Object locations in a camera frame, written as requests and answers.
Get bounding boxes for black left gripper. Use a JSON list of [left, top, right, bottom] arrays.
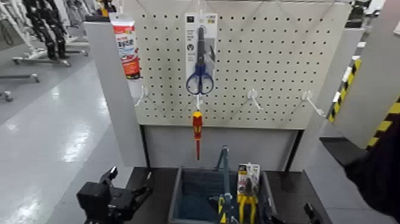
[[76, 166, 154, 224]]

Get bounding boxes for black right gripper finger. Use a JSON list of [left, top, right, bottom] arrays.
[[303, 202, 324, 224]]

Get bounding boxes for red and yellow screwdriver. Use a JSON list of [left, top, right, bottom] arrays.
[[192, 110, 204, 161]]

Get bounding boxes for grey-blue plastic crate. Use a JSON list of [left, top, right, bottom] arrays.
[[167, 166, 280, 224]]

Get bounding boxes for yellow pliers in package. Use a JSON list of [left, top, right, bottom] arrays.
[[236, 163, 261, 224]]

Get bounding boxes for grey stand side panel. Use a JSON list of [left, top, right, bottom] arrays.
[[290, 27, 365, 173], [83, 21, 148, 168]]

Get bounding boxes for grey-blue hand tool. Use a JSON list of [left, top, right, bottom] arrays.
[[208, 145, 239, 224]]

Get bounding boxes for grey stand back panel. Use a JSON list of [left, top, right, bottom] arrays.
[[143, 125, 301, 172]]

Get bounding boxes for yellow black hazard tape strip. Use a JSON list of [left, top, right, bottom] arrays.
[[327, 58, 363, 124]]

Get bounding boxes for blue scissors on white card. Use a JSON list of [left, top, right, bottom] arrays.
[[184, 12, 218, 96]]

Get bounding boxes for red and white tube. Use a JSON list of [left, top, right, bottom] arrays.
[[109, 13, 142, 80]]

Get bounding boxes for grey pillar with hazard tape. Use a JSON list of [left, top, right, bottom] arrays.
[[333, 0, 400, 150]]

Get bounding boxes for white wheeled stand base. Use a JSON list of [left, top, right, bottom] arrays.
[[11, 40, 89, 68]]

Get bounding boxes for beige perforated pegboard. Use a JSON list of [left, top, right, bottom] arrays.
[[124, 0, 352, 130]]

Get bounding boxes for black robot on stand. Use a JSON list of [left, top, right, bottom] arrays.
[[22, 0, 69, 60]]

